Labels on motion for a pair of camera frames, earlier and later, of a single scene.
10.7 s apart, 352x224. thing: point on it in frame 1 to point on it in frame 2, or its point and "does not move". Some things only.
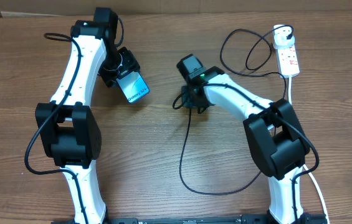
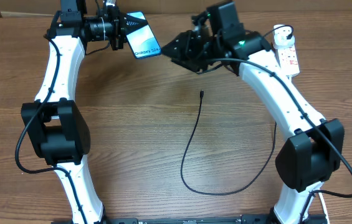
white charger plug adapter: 280,40 does not move
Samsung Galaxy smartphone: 133,84 to 143,41
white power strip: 288,61 does not move
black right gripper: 188,93 to 188,55
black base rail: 250,219 does not move
